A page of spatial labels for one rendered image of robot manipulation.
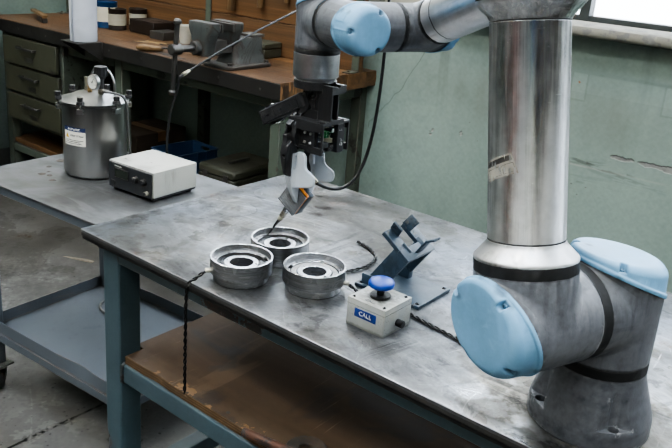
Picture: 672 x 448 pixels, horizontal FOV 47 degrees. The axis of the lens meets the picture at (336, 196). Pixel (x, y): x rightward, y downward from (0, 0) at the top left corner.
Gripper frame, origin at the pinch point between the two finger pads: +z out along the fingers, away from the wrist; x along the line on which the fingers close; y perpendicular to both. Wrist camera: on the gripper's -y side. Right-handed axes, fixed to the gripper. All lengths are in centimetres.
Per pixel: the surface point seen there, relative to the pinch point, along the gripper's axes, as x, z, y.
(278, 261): -4.6, 11.7, 0.2
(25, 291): 44, 93, -168
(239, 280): -15.5, 11.4, 1.6
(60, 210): 3, 25, -77
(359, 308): -11.3, 10.1, 22.5
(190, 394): -14.9, 38.3, -10.2
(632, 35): 146, -20, 6
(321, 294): -8.0, 12.4, 12.7
